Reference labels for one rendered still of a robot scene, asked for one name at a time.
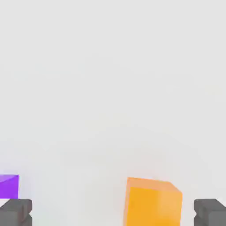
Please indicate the large orange box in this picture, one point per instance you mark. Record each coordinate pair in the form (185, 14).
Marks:
(151, 204)

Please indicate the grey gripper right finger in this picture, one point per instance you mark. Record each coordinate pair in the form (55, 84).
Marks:
(210, 211)

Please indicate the large purple box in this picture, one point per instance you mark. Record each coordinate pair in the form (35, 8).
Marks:
(8, 187)

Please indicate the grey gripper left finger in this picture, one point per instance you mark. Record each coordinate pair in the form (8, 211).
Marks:
(15, 211)

